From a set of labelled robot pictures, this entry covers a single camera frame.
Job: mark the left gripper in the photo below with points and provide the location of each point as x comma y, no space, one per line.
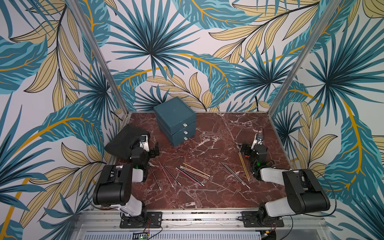
153,154

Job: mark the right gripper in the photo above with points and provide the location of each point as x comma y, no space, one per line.
246,149

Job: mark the red pencil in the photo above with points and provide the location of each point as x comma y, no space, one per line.
164,170
237,177
186,176

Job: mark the black pencil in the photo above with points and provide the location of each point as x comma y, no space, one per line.
234,174
191,177
155,178
171,174

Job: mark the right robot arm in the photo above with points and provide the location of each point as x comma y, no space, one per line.
304,194

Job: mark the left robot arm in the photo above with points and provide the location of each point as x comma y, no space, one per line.
114,186

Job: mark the teal three-drawer cabinet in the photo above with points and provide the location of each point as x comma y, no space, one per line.
176,120

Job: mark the black cloth cover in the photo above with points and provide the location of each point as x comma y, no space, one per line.
122,144

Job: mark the green circuit board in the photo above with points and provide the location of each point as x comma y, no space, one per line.
140,236

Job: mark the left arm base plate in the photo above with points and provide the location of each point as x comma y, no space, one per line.
151,220

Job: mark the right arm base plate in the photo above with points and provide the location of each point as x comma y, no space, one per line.
258,219

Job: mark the aluminium front rail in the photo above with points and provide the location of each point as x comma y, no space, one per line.
200,224

